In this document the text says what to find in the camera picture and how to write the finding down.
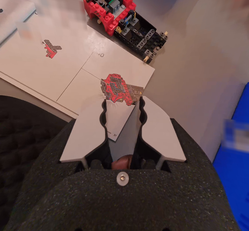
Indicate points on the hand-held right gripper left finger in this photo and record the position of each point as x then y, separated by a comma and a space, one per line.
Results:
85, 135

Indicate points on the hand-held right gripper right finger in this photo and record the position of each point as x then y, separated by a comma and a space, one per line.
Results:
161, 137

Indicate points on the red and black lego car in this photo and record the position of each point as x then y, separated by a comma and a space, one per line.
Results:
101, 11

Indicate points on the lego instruction booklet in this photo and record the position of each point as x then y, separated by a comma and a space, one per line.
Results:
68, 69

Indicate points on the person's right hand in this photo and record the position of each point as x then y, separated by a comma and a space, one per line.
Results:
121, 162

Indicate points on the blue storage bin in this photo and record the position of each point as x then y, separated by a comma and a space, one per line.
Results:
233, 176

